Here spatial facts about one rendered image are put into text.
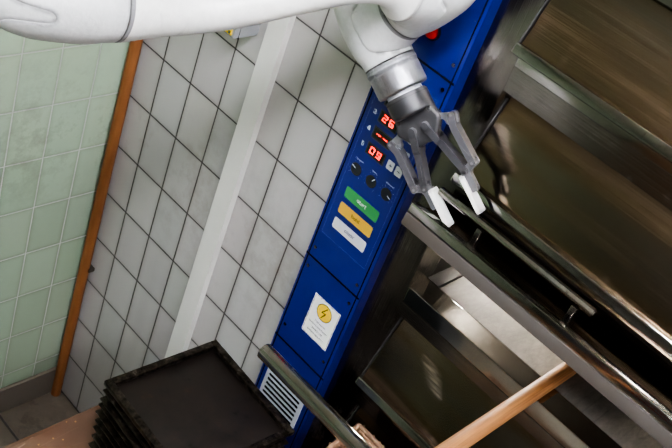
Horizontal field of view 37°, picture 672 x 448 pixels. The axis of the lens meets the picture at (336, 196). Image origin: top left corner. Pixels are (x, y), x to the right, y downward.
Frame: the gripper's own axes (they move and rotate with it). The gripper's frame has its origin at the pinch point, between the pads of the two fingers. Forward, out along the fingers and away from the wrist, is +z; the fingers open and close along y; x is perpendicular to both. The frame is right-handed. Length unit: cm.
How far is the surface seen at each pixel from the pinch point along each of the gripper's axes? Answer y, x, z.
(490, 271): -3.0, 7.5, 11.7
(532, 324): -6.5, 9.8, 21.5
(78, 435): 101, 2, 13
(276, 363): 33.0, 20.5, 10.9
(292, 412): 66, -23, 29
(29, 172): 102, -20, -46
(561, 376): 1.9, -13.1, 37.2
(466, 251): -0.3, 6.2, 7.5
